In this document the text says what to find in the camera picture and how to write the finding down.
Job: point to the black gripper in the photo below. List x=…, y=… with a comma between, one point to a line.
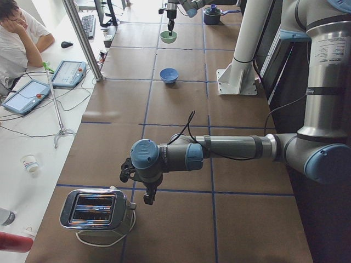
x=151, y=186
x=171, y=13

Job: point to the green bowl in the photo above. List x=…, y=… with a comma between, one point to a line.
x=168, y=37

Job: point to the blue bowl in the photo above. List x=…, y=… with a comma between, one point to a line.
x=169, y=75

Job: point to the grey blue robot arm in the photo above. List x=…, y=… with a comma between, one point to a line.
x=190, y=7
x=318, y=149

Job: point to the blue saucepan with lid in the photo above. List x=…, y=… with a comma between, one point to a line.
x=212, y=14

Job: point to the chrome toaster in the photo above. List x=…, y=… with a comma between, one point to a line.
x=98, y=211

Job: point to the black computer monitor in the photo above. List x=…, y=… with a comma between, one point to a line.
x=105, y=13

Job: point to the black keyboard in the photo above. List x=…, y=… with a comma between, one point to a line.
x=88, y=24

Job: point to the black computer mouse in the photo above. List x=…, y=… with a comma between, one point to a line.
x=66, y=44

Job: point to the reacher grabber tool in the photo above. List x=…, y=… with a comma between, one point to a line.
x=62, y=130

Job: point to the far teach pendant tablet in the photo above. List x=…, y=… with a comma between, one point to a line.
x=68, y=74

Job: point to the teach pendant tablet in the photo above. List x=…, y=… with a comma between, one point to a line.
x=68, y=74
x=27, y=97

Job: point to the white paper cup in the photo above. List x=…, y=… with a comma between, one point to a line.
x=30, y=164

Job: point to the red bottle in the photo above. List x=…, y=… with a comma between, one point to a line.
x=15, y=243

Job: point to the seated person in white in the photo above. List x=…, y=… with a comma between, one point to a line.
x=23, y=39

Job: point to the near teach pendant tablet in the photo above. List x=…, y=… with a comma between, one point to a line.
x=27, y=97

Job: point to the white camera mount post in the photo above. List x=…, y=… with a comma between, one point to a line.
x=238, y=77

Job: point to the aluminium frame post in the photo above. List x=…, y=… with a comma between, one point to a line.
x=82, y=38

